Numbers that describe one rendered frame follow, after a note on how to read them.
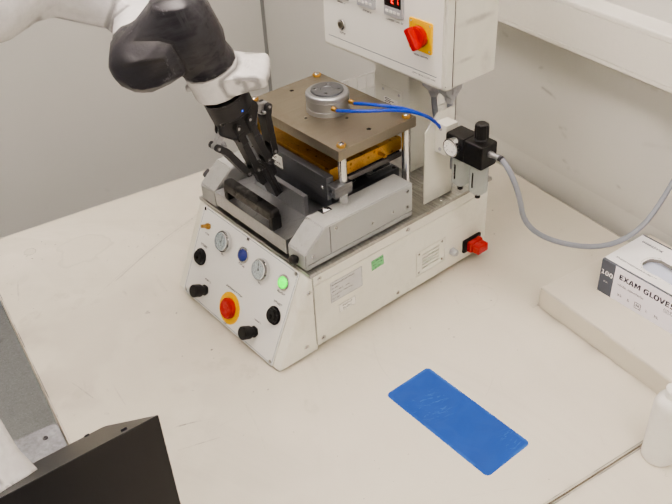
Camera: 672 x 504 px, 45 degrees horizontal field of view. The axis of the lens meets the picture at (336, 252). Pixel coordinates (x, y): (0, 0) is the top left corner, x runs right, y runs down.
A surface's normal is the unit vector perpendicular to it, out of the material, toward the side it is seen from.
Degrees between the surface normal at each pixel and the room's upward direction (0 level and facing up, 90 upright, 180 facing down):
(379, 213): 90
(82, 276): 0
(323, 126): 0
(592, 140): 90
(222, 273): 65
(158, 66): 101
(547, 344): 0
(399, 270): 90
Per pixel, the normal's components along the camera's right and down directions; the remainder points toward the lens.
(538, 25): -0.84, 0.35
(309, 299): 0.65, 0.43
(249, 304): -0.71, 0.03
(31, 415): -0.04, -0.80
